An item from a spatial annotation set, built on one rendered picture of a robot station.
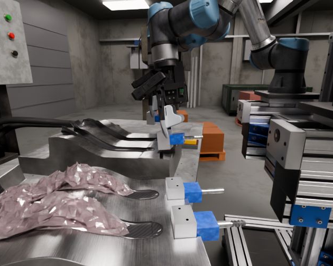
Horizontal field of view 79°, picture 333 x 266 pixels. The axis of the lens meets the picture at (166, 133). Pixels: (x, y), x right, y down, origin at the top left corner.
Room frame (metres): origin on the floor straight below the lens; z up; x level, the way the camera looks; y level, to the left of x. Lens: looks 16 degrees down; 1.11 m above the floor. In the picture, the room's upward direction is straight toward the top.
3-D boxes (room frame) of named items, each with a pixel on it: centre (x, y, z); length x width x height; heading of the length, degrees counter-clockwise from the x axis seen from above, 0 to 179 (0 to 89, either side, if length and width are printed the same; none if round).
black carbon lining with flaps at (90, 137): (0.68, 0.20, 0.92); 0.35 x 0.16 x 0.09; 78
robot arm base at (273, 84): (0.95, -0.55, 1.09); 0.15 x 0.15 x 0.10
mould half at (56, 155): (0.69, 0.21, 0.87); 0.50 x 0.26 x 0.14; 78
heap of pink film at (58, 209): (0.33, 0.20, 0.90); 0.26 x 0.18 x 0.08; 96
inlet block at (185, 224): (0.30, -0.08, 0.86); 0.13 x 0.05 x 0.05; 96
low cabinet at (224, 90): (6.61, -2.97, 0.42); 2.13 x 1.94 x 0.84; 81
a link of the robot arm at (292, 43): (0.96, -0.55, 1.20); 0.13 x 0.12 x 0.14; 19
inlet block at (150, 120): (0.89, 0.02, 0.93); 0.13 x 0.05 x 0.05; 78
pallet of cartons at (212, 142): (2.91, -0.26, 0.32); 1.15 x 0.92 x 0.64; 83
